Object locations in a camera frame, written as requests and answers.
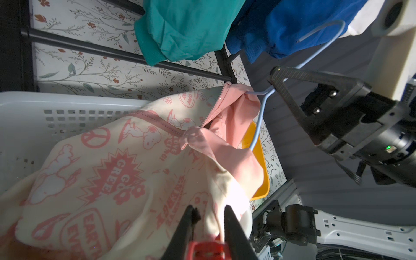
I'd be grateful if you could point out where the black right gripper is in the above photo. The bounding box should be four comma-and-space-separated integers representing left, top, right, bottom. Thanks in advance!
270, 66, 416, 187

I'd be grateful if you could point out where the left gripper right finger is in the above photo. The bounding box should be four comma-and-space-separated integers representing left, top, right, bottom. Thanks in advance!
224, 205, 258, 260

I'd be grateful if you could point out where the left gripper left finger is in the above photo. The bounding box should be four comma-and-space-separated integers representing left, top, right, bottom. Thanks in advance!
161, 205, 201, 260

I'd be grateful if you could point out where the red clothespin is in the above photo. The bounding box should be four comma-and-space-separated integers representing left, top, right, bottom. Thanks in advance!
185, 241, 232, 260

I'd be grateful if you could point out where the light blue wire hanger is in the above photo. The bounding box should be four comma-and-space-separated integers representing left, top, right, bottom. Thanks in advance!
245, 20, 347, 152

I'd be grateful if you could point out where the pink printed jacket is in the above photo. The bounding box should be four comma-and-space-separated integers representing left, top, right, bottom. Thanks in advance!
1, 83, 263, 260

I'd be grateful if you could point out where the red white blue jacket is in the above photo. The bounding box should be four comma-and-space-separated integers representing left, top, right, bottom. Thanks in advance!
225, 0, 384, 63

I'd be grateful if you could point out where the black clothes rack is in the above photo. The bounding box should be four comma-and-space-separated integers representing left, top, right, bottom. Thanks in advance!
20, 0, 238, 83

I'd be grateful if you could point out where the yellow plastic tray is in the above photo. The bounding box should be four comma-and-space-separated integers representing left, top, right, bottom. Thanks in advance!
241, 121, 270, 201

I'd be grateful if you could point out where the green jacket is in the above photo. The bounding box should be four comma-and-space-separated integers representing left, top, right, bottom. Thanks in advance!
134, 0, 244, 66

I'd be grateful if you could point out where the white plastic basket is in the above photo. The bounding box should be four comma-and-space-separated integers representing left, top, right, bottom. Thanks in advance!
1, 92, 149, 193

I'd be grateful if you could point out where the floral table mat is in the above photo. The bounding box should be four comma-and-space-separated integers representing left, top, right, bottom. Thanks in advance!
30, 0, 288, 212

